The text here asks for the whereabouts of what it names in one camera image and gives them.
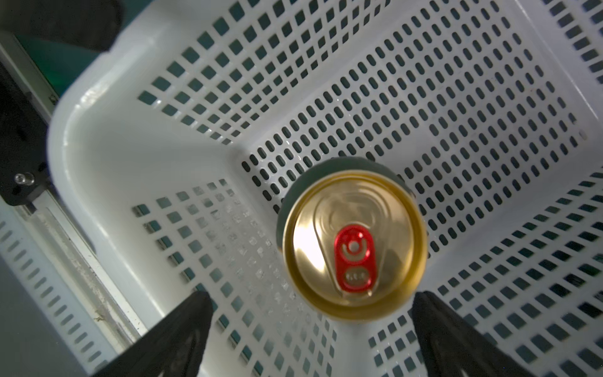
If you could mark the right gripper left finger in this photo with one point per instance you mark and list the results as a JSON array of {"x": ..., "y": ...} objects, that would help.
[{"x": 174, "y": 347}]

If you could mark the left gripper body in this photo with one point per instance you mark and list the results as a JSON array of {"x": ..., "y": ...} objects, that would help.
[{"x": 92, "y": 25}]

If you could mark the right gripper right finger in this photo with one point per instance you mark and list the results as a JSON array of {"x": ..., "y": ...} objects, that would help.
[{"x": 451, "y": 347}]

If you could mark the gold top green can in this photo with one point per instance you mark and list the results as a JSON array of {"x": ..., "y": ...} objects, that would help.
[{"x": 353, "y": 239}]

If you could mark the white perforated plastic basket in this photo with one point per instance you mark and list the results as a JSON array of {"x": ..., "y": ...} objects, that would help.
[{"x": 175, "y": 150}]

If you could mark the white slotted cable duct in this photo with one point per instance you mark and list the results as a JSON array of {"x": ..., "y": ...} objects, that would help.
[{"x": 45, "y": 329}]

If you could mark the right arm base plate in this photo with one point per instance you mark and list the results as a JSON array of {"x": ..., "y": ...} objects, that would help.
[{"x": 25, "y": 172}]

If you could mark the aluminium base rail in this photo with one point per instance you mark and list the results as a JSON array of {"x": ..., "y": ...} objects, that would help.
[{"x": 54, "y": 229}]

